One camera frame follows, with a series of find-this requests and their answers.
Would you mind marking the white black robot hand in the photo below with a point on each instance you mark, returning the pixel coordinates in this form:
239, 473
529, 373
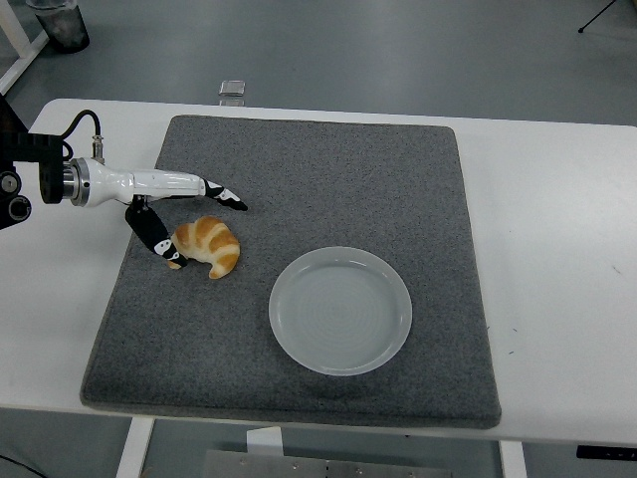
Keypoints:
149, 181

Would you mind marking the golden croissant bread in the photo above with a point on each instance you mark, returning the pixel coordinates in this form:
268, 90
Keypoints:
214, 244

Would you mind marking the pale grey round plate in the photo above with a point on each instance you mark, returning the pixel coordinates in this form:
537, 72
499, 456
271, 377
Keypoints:
341, 311

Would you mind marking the small silver floor socket box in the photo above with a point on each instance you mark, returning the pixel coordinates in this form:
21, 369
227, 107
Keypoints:
232, 102

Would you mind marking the large silver floor socket box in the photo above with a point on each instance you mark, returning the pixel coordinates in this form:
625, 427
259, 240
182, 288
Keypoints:
233, 87

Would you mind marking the grey felt table mat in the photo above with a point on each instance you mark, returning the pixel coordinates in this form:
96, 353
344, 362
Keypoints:
308, 189

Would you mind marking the black waste bin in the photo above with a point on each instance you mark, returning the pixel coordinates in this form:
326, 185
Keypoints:
64, 27

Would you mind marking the white table leg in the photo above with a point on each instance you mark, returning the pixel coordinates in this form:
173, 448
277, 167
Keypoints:
513, 460
134, 448

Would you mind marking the white box under table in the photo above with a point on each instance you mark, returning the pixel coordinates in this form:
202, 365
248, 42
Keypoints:
265, 440

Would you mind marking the black tripod leg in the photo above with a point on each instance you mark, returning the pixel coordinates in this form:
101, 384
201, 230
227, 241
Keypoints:
597, 17

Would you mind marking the black table control panel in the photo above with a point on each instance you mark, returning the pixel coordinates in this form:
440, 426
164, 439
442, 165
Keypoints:
607, 452

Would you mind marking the white metal frame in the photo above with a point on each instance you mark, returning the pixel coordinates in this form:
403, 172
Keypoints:
20, 45

